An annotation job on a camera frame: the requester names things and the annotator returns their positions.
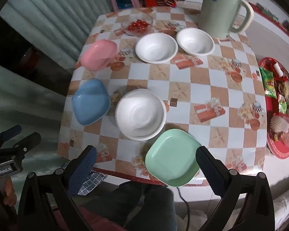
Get blue square plate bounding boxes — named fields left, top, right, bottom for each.
left=71, top=79, right=111, bottom=126

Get pale green mug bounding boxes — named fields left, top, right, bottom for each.
left=197, top=0, right=255, bottom=39

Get large white bowl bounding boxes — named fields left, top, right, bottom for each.
left=115, top=88, right=167, bottom=141

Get person's dark trouser leg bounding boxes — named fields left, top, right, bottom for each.
left=82, top=180, right=175, bottom=231

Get white thread spool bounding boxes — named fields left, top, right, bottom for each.
left=273, top=63, right=283, bottom=77

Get green snack packet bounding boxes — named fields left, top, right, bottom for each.
left=259, top=67, right=277, bottom=99

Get blue checked cloth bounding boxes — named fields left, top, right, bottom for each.
left=64, top=160, right=109, bottom=196

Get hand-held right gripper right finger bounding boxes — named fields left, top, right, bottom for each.
left=196, top=146, right=275, bottom=231

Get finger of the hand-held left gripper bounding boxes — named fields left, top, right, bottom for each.
left=0, top=125, right=23, bottom=145
left=5, top=132, right=42, bottom=156

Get green square plate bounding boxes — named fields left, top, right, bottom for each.
left=144, top=128, right=204, bottom=187

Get black cable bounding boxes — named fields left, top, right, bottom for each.
left=176, top=186, right=191, bottom=231

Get person's left hand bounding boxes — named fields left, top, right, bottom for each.
left=0, top=178, right=17, bottom=207

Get clear glass bowl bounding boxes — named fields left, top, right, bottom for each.
left=121, top=13, right=153, bottom=37

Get beige knitted item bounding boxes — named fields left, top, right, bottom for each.
left=271, top=115, right=289, bottom=133

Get checkered printed tablecloth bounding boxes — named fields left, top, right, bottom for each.
left=57, top=6, right=268, bottom=187

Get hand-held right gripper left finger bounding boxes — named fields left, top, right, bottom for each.
left=18, top=145, right=98, bottom=231

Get round red tray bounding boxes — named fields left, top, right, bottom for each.
left=258, top=57, right=289, bottom=159

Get pink square plate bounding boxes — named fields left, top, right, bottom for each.
left=80, top=39, right=118, bottom=71

